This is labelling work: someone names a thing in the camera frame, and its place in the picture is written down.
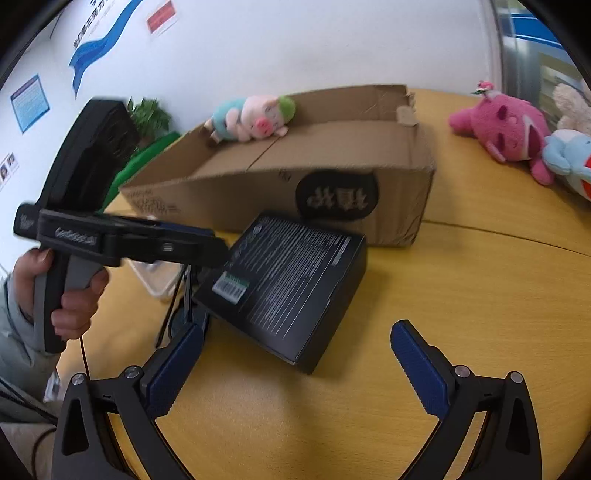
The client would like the thin black cable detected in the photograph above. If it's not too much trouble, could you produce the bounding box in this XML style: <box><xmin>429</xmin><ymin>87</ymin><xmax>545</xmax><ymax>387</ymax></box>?
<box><xmin>78</xmin><ymin>335</ymin><xmax>93</xmax><ymax>384</ymax></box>

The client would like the beige plush toy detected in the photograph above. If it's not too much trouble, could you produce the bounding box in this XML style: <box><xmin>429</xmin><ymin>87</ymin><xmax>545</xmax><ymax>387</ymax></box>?
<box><xmin>551</xmin><ymin>82</ymin><xmax>591</xmax><ymax>133</ymax></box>

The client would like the green potted plant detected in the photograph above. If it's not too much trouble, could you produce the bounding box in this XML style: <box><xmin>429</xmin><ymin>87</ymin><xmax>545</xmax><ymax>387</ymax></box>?
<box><xmin>126</xmin><ymin>98</ymin><xmax>173</xmax><ymax>140</ymax></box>

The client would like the blue door banner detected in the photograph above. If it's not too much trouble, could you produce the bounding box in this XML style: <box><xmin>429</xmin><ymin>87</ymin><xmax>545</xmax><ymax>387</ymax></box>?
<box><xmin>507</xmin><ymin>8</ymin><xmax>563</xmax><ymax>45</ymax></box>

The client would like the pink pig plush toy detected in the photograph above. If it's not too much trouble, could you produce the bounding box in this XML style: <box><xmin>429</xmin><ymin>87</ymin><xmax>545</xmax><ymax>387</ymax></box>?
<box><xmin>204</xmin><ymin>93</ymin><xmax>297</xmax><ymax>145</ymax></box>

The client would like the pink bear plush toy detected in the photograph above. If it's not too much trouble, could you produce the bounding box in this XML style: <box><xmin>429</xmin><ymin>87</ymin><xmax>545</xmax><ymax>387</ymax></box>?
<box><xmin>449</xmin><ymin>80</ymin><xmax>556</xmax><ymax>186</ymax></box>

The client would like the blue wall poster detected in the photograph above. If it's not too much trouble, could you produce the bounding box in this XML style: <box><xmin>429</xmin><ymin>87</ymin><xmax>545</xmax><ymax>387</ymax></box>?
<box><xmin>10</xmin><ymin>73</ymin><xmax>51</xmax><ymax>135</ymax></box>

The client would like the blue plush toy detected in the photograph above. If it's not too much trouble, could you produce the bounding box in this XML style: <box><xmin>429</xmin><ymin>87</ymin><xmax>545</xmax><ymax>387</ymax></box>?
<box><xmin>541</xmin><ymin>129</ymin><xmax>591</xmax><ymax>203</ymax></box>

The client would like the red wall sign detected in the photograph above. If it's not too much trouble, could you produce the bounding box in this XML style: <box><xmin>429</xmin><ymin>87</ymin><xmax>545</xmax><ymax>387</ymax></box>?
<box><xmin>146</xmin><ymin>0</ymin><xmax>179</xmax><ymax>34</ymax></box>

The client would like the brown cardboard box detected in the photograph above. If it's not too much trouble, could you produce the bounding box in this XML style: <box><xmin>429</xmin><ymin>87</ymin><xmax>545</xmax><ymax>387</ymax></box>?
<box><xmin>118</xmin><ymin>83</ymin><xmax>437</xmax><ymax>248</ymax></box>

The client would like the person's left forearm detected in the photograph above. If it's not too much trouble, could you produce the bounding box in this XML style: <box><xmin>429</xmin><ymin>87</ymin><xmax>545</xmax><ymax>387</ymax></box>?
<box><xmin>0</xmin><ymin>276</ymin><xmax>62</xmax><ymax>407</ymax></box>

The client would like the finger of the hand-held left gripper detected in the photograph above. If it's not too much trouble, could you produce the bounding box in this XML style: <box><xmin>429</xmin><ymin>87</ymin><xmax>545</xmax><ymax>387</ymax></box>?
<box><xmin>102</xmin><ymin>220</ymin><xmax>230</xmax><ymax>269</ymax></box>

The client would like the black product box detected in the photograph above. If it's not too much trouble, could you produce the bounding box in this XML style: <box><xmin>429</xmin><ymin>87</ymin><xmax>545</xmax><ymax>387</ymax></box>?
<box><xmin>192</xmin><ymin>211</ymin><xmax>369</xmax><ymax>376</ymax></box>

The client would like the cream phone case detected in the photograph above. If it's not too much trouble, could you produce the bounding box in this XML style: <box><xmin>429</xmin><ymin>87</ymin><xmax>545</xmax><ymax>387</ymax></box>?
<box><xmin>133</xmin><ymin>262</ymin><xmax>186</xmax><ymax>302</ymax></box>

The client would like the green table cloth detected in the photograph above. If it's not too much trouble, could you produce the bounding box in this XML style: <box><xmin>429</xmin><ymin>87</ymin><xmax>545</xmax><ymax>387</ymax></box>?
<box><xmin>103</xmin><ymin>131</ymin><xmax>182</xmax><ymax>209</ymax></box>

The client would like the person's left hand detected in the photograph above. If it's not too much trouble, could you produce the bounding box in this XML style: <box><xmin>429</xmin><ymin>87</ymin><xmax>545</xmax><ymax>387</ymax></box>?
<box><xmin>13</xmin><ymin>248</ymin><xmax>110</xmax><ymax>340</ymax></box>

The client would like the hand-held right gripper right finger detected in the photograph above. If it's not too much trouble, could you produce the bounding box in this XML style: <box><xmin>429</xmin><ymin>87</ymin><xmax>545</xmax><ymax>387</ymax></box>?
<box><xmin>392</xmin><ymin>318</ymin><xmax>544</xmax><ymax>480</ymax></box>

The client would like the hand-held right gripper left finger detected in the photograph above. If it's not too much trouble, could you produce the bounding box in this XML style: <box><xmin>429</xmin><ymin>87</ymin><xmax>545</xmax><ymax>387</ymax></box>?
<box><xmin>51</xmin><ymin>322</ymin><xmax>205</xmax><ymax>480</ymax></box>

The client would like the blue wave wall decal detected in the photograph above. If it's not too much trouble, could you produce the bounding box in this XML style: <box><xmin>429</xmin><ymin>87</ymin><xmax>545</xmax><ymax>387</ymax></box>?
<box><xmin>69</xmin><ymin>0</ymin><xmax>145</xmax><ymax>99</ymax></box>

